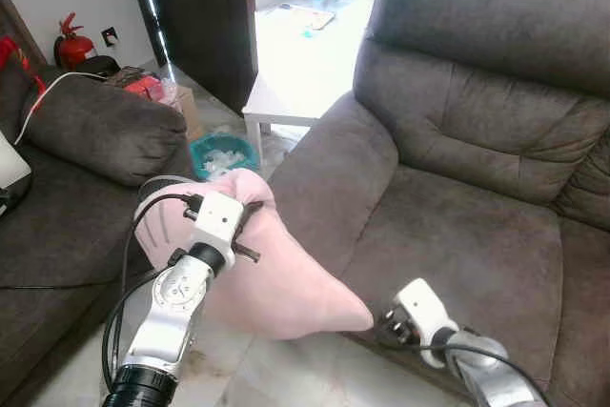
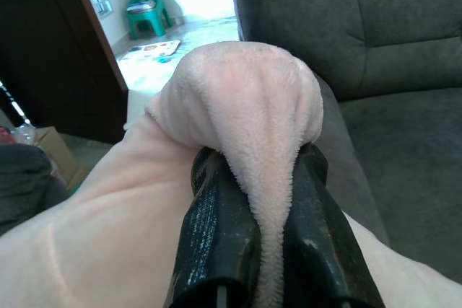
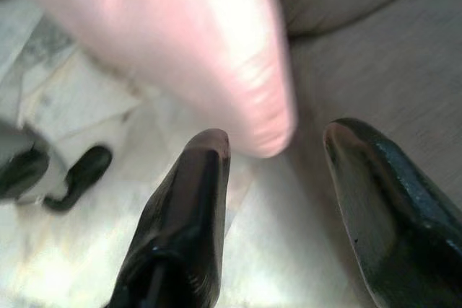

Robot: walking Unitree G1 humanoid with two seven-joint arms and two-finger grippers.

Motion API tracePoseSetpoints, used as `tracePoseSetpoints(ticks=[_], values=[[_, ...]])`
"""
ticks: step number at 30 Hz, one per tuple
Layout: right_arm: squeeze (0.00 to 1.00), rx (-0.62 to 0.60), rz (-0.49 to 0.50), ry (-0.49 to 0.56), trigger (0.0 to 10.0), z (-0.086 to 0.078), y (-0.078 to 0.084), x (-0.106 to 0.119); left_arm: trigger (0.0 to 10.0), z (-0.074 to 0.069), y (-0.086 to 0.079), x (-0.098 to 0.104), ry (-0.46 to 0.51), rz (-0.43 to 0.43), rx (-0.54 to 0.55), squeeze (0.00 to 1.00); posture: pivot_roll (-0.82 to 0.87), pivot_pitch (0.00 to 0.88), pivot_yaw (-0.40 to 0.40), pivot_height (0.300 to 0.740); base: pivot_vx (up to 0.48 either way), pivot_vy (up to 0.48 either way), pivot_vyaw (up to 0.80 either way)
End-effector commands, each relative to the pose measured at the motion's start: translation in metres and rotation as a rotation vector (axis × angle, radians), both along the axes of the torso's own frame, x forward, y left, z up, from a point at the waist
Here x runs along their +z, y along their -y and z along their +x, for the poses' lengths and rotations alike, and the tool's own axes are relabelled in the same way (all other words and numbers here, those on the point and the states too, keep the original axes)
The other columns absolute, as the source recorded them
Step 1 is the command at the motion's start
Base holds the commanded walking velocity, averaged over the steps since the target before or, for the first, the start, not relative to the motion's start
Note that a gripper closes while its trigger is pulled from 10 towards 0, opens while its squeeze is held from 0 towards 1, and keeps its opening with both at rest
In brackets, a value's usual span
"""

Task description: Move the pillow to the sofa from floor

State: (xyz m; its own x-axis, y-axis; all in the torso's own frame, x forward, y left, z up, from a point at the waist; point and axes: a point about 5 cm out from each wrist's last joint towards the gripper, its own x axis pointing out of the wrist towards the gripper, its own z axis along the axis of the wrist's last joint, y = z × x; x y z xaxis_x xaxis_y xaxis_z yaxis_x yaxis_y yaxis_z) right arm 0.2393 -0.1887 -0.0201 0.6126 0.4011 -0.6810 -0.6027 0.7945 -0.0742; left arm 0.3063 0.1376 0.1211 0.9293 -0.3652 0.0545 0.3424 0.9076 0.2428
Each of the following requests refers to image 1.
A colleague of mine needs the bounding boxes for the pink cat-face pillow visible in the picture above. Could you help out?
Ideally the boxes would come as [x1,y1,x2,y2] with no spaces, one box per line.
[133,169,376,342]

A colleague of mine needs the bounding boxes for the dark grey fabric sofa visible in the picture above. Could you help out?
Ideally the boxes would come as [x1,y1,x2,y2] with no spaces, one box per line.
[267,0,610,407]

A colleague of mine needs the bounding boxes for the small dark grey sofa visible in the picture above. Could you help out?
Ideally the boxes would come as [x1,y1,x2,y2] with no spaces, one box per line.
[0,40,197,400]

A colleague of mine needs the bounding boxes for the light printed floor mat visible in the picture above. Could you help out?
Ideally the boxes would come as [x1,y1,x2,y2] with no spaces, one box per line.
[267,4,337,32]

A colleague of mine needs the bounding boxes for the teal plastic waste basket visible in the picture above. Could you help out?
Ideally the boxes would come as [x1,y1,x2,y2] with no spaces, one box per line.
[189,132,260,182]

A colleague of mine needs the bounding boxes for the brown cardboard box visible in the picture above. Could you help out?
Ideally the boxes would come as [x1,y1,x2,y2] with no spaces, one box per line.
[172,86,207,142]

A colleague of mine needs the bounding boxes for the white side table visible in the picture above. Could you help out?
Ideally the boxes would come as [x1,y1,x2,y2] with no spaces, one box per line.
[242,69,359,166]

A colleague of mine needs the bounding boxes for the red plastic packet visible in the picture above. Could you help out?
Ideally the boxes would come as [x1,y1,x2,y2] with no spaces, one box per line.
[124,69,178,104]

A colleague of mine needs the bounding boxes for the dark wooden door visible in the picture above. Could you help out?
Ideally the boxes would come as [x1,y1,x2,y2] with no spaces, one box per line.
[124,0,259,118]

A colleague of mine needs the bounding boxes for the black bag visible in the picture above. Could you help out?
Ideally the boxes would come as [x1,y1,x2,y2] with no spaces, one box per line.
[71,54,121,80]

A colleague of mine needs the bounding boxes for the white flat device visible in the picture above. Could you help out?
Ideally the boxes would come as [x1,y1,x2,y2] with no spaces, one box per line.
[0,131,32,191]

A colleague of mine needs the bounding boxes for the red fire extinguisher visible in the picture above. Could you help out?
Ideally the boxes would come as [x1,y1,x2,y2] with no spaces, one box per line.
[53,12,97,71]

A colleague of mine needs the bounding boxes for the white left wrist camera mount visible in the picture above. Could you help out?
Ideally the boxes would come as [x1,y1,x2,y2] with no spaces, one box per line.
[193,191,246,254]

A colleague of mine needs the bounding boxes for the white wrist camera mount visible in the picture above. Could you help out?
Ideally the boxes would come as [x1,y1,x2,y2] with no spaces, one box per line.
[193,191,246,254]
[394,278,459,342]

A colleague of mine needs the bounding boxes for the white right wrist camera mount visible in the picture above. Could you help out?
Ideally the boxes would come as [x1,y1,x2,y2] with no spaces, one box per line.
[394,278,459,342]

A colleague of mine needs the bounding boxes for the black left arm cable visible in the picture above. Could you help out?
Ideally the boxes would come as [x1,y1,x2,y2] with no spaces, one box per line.
[101,192,207,391]

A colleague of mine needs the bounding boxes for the thin white cable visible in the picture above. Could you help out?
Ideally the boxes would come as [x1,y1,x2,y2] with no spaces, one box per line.
[13,70,108,147]

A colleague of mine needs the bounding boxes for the red strap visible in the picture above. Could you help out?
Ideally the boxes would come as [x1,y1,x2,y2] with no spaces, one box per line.
[0,35,45,94]

